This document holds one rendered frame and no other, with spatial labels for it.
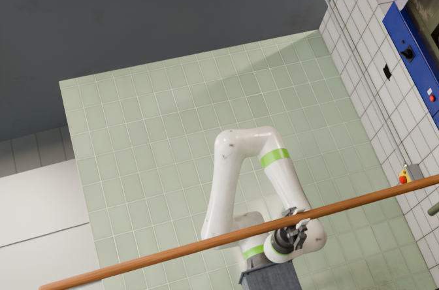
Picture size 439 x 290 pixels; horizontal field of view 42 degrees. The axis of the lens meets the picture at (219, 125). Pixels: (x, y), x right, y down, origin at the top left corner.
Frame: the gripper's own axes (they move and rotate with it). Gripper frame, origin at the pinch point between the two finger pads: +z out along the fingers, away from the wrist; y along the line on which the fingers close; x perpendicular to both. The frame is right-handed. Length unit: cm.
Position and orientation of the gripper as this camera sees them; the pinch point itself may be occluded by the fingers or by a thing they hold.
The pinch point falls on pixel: (300, 217)
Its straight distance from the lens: 179.7
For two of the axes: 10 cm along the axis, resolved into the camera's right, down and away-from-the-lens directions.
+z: 1.0, -4.5, -8.9
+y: 2.9, 8.7, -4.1
